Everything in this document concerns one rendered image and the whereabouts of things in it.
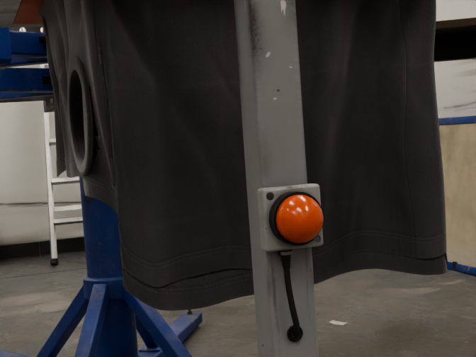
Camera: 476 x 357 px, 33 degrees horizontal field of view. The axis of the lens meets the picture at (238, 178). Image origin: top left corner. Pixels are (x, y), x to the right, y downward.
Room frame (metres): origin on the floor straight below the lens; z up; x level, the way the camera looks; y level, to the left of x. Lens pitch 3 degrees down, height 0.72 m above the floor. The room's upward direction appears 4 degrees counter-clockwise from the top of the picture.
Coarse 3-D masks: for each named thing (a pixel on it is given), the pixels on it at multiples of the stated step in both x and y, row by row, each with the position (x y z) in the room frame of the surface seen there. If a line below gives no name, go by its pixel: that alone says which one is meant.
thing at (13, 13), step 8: (0, 0) 1.25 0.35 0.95; (8, 0) 1.25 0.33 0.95; (16, 0) 1.25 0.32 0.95; (0, 8) 1.32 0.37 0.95; (8, 8) 1.32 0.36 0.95; (16, 8) 1.33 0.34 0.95; (0, 16) 1.39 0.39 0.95; (8, 16) 1.40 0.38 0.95; (0, 24) 1.48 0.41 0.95; (8, 24) 1.48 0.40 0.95; (16, 24) 1.49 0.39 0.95; (24, 24) 1.50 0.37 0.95; (32, 24) 1.50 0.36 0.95; (40, 24) 1.51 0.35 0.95
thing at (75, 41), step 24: (48, 0) 1.17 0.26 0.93; (72, 0) 0.96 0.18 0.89; (48, 24) 1.21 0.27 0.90; (72, 24) 0.98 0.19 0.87; (48, 48) 1.29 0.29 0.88; (72, 48) 0.99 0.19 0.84; (72, 72) 1.00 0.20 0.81; (72, 96) 1.04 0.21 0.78; (72, 120) 1.04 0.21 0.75; (96, 120) 0.91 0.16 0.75; (72, 144) 1.04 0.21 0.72; (96, 144) 0.94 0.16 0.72; (72, 168) 1.19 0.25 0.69; (96, 168) 0.95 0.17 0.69; (96, 192) 0.96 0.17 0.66
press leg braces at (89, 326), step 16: (96, 288) 2.14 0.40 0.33; (80, 304) 2.29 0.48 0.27; (96, 304) 2.10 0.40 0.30; (128, 304) 2.15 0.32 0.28; (144, 304) 2.13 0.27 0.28; (64, 320) 2.34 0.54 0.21; (80, 320) 2.35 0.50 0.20; (96, 320) 2.06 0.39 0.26; (144, 320) 2.11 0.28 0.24; (160, 320) 2.11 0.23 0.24; (64, 336) 2.37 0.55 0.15; (80, 336) 2.03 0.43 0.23; (96, 336) 2.05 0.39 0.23; (144, 336) 2.50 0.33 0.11; (160, 336) 2.08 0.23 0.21; (176, 336) 2.09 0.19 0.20; (48, 352) 2.41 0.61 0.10; (80, 352) 2.00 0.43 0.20; (176, 352) 2.04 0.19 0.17
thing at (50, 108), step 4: (48, 96) 3.14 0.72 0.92; (52, 96) 3.00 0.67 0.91; (4, 100) 3.28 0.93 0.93; (8, 100) 3.30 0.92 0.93; (12, 100) 3.31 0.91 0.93; (16, 100) 3.33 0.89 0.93; (20, 100) 3.35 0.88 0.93; (24, 100) 3.37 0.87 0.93; (28, 100) 3.39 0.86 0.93; (32, 100) 3.41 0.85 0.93; (36, 100) 3.43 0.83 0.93; (40, 100) 3.45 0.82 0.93; (44, 100) 3.46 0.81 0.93; (48, 100) 3.15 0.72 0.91; (52, 100) 3.00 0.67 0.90; (44, 104) 3.35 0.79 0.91; (48, 104) 3.16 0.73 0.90; (52, 104) 3.02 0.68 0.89; (44, 108) 3.37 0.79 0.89; (48, 108) 3.18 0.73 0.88; (52, 108) 3.06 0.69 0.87; (48, 112) 3.40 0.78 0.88
